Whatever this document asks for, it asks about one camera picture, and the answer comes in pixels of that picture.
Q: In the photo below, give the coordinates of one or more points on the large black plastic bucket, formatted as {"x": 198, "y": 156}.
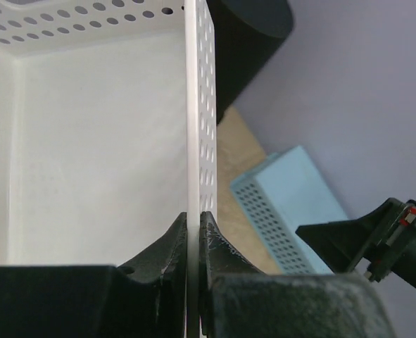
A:
{"x": 247, "y": 35}

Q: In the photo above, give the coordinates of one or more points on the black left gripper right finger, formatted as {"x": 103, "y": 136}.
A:
{"x": 216, "y": 256}

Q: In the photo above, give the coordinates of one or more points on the light blue perforated basket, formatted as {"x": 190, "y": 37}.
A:
{"x": 282, "y": 193}

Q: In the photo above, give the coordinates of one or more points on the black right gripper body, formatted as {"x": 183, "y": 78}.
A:
{"x": 397, "y": 253}

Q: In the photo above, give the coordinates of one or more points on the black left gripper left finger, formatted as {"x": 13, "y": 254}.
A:
{"x": 158, "y": 278}

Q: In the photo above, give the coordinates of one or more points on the white perforated basket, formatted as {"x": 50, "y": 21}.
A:
{"x": 107, "y": 134}

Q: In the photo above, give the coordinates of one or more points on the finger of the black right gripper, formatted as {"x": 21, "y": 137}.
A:
{"x": 342, "y": 244}

